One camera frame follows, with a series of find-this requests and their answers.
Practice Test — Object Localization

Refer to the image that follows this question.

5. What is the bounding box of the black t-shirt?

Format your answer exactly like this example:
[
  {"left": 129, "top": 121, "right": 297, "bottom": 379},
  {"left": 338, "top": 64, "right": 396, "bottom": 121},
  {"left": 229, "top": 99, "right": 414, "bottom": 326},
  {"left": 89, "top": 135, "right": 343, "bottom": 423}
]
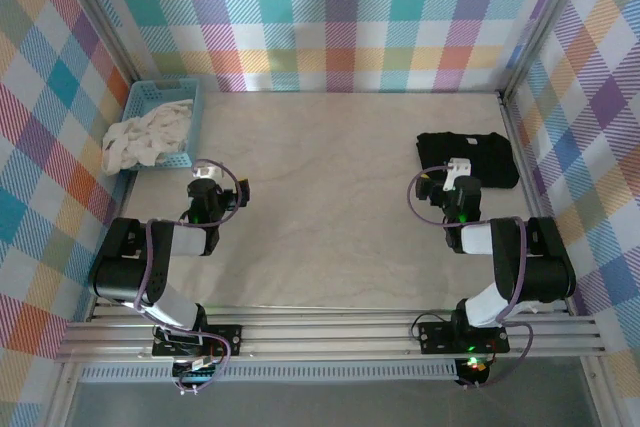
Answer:
[{"left": 415, "top": 131, "right": 520, "bottom": 192}]

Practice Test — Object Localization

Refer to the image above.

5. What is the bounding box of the white t-shirt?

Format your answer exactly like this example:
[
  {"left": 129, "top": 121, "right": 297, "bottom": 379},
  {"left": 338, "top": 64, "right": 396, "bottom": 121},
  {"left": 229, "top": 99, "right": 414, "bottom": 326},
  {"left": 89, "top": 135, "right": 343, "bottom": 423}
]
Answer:
[{"left": 102, "top": 99, "right": 195, "bottom": 177}]

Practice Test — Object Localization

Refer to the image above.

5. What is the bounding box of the blue plastic basket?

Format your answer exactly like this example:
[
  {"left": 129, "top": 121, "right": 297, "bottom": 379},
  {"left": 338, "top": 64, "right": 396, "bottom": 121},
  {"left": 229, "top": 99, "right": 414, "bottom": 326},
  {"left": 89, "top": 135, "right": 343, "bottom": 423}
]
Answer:
[{"left": 119, "top": 77, "right": 205, "bottom": 171}]

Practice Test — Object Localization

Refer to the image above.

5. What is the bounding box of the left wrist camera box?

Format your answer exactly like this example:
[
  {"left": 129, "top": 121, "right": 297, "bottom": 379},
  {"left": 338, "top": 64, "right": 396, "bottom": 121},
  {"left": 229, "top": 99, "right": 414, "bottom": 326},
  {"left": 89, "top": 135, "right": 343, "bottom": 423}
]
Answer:
[{"left": 193, "top": 159, "right": 224, "bottom": 181}]

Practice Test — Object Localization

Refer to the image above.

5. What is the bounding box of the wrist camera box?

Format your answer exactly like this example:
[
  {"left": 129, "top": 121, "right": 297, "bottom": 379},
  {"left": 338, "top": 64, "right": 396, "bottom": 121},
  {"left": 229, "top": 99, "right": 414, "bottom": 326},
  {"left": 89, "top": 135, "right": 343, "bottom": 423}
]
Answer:
[
  {"left": 443, "top": 157, "right": 474, "bottom": 191},
  {"left": 193, "top": 159, "right": 224, "bottom": 181}
]

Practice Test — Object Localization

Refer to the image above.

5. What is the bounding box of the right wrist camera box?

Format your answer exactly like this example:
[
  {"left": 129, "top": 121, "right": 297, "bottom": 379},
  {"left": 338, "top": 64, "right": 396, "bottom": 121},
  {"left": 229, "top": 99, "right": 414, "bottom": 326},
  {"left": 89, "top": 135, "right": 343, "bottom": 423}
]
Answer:
[{"left": 443, "top": 157, "right": 474, "bottom": 191}]

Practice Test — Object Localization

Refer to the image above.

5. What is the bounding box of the aluminium side rail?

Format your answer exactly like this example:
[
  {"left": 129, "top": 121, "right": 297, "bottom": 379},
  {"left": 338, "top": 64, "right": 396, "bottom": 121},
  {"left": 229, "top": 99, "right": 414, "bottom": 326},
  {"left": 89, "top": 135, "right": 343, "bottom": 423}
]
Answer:
[
  {"left": 87, "top": 166, "right": 139, "bottom": 321},
  {"left": 497, "top": 89, "right": 576, "bottom": 316}
]

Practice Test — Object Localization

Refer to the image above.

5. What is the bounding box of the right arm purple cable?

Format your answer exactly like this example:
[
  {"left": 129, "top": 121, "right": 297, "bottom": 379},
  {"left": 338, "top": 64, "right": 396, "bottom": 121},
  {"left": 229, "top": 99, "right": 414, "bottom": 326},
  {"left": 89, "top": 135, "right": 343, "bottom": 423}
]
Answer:
[{"left": 407, "top": 164, "right": 534, "bottom": 391}]

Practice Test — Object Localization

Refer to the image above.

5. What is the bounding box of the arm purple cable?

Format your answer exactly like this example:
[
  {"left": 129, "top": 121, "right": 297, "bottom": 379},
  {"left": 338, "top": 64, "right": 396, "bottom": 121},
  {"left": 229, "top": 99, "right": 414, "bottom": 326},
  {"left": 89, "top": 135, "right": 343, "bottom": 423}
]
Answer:
[
  {"left": 133, "top": 159, "right": 242, "bottom": 396},
  {"left": 407, "top": 164, "right": 534, "bottom": 391}
]

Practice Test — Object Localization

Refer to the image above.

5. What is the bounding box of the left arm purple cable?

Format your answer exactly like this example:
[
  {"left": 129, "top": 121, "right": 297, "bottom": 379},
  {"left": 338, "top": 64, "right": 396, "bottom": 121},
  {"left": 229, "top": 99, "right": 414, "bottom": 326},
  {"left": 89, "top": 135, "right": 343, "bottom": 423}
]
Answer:
[{"left": 133, "top": 159, "right": 242, "bottom": 396}]

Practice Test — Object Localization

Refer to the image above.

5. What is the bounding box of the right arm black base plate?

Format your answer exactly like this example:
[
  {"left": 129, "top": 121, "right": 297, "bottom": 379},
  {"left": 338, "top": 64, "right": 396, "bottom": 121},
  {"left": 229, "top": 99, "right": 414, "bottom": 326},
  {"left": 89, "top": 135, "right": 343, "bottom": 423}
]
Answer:
[{"left": 417, "top": 320, "right": 511, "bottom": 356}]

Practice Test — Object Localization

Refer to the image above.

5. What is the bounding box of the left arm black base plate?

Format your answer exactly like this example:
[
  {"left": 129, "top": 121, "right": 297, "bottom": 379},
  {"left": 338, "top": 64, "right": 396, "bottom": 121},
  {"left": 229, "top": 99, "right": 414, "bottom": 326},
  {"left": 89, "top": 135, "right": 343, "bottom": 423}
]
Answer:
[{"left": 151, "top": 324, "right": 244, "bottom": 358}]

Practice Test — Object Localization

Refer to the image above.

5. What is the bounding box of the aluminium mounting rail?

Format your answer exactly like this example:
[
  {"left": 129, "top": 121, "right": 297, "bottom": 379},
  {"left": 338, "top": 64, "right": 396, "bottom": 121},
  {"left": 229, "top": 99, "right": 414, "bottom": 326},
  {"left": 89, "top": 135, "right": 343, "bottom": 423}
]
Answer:
[{"left": 54, "top": 296, "right": 606, "bottom": 363}]

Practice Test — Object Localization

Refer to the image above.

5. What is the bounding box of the aluminium frame post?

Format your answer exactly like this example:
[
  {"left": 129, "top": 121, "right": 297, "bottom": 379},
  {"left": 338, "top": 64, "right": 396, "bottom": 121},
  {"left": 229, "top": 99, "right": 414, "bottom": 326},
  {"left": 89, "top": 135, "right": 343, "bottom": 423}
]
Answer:
[
  {"left": 49, "top": 0, "right": 144, "bottom": 93},
  {"left": 502, "top": 0, "right": 596, "bottom": 101}
]

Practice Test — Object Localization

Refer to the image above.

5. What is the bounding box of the grey slotted cable duct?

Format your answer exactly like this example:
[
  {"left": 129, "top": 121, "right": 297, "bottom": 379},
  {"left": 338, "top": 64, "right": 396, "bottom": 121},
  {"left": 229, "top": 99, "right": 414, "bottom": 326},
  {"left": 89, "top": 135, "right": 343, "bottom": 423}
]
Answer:
[{"left": 79, "top": 360, "right": 460, "bottom": 383}]

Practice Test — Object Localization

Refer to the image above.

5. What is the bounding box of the aluminium frame leg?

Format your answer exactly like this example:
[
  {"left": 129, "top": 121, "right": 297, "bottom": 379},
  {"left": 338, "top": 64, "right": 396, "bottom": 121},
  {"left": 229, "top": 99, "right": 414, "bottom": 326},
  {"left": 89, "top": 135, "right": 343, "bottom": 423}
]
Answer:
[
  {"left": 44, "top": 360, "right": 81, "bottom": 427},
  {"left": 579, "top": 357, "right": 616, "bottom": 427}
]

